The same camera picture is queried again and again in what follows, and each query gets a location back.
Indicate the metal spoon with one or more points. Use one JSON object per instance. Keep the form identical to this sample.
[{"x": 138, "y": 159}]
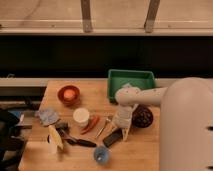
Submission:
[{"x": 107, "y": 120}]

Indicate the white cup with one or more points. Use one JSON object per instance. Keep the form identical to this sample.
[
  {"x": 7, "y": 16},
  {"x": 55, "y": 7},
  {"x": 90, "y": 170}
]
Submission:
[{"x": 81, "y": 117}]

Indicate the black handled brush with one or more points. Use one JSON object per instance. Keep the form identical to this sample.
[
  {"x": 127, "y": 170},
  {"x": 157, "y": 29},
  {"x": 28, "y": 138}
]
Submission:
[{"x": 63, "y": 130}]

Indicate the black eraser block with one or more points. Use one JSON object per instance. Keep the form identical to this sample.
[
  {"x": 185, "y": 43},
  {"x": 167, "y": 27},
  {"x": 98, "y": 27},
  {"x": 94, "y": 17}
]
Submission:
[{"x": 112, "y": 138}]

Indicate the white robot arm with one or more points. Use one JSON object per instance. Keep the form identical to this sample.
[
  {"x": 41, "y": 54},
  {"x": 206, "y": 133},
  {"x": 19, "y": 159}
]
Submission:
[{"x": 185, "y": 124}]

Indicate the orange ball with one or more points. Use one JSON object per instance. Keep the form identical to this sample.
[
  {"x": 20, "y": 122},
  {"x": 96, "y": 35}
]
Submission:
[{"x": 69, "y": 94}]

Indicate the blue grey cloth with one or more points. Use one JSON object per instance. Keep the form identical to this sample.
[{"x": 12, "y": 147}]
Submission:
[{"x": 47, "y": 116}]

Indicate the green plastic tray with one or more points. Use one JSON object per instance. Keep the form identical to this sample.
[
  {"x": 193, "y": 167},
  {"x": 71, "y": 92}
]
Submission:
[{"x": 118, "y": 78}]

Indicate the red chili pepper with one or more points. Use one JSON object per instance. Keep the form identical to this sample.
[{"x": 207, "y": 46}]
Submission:
[{"x": 92, "y": 123}]

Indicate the blue small cup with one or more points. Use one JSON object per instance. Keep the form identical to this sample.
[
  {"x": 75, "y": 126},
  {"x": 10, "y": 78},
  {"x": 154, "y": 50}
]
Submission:
[{"x": 101, "y": 155}]

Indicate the black chair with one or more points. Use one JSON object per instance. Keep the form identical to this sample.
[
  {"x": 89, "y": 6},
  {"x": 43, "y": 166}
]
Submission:
[{"x": 7, "y": 141}]

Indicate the dark brown bowl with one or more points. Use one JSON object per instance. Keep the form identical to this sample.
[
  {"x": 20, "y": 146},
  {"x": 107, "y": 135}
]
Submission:
[{"x": 142, "y": 117}]

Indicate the red bowl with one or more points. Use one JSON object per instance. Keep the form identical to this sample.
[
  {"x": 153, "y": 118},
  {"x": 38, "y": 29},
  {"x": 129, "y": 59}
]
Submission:
[{"x": 68, "y": 102}]

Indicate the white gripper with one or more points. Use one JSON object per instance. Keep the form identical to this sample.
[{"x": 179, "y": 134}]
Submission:
[{"x": 122, "y": 119}]

